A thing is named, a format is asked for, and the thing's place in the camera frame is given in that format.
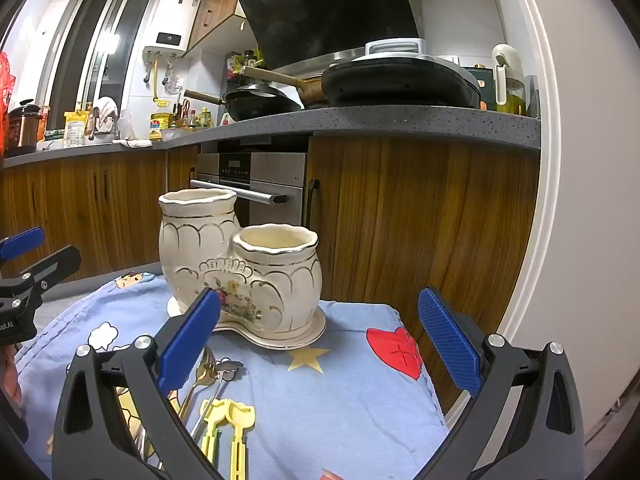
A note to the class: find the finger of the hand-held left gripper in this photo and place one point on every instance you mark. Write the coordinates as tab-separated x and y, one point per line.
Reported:
22	241
55	262

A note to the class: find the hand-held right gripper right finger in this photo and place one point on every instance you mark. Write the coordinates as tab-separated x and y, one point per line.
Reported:
447	340

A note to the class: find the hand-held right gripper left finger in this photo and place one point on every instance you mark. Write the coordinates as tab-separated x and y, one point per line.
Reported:
192	340

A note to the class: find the silver metal fork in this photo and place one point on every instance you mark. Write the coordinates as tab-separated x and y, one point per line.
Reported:
227	370

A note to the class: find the yellow plastic fork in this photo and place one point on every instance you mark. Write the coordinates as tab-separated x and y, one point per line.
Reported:
241	415

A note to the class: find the cream ceramic double utensil holder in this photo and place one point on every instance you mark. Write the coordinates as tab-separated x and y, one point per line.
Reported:
280	280

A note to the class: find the person's left hand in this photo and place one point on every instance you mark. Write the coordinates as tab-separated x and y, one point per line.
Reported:
7	375

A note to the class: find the wooden lower cabinet row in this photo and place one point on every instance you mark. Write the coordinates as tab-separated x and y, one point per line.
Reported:
100	200

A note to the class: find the dark red electric cooker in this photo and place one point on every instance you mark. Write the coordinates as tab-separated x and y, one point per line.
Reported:
27	127

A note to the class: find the yellow food packet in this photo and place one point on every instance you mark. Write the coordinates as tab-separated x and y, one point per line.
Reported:
75	130

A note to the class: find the blue cartoon printed cloth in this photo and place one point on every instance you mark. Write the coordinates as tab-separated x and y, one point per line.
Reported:
325	410

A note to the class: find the red plastic bag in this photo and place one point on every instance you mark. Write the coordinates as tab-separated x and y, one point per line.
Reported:
5	100

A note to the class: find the white rag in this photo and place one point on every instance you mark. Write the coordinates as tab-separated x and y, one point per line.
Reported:
132	143

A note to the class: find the white hanging towel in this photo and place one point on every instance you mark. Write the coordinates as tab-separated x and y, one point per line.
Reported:
106	110

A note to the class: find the yellow cooking oil bottle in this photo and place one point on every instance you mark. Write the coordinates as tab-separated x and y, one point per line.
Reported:
160	124

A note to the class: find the stainless steel built-in oven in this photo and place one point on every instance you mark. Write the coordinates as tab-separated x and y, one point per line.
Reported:
280	170

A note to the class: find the row of condiment bottles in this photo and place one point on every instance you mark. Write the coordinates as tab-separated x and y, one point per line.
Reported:
195	119

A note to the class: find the glass sliding door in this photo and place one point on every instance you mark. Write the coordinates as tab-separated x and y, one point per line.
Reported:
100	55

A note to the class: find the grey stone countertop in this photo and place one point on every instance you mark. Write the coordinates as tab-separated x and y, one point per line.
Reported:
350	122

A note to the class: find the dark green container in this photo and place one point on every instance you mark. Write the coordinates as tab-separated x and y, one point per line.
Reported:
475	85

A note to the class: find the black electric griddle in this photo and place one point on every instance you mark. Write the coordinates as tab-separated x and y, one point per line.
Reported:
400	82

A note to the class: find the white water heater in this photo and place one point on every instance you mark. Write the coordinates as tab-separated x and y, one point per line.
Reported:
172	20

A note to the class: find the shelf of seasoning jars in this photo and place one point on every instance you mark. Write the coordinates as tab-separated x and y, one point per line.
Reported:
245	62

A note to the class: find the white oil jug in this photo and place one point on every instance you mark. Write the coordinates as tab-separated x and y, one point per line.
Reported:
506	67

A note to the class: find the black range hood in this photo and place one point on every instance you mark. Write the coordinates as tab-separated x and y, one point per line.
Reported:
325	10

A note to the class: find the white door frame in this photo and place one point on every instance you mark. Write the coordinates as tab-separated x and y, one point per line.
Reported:
542	210

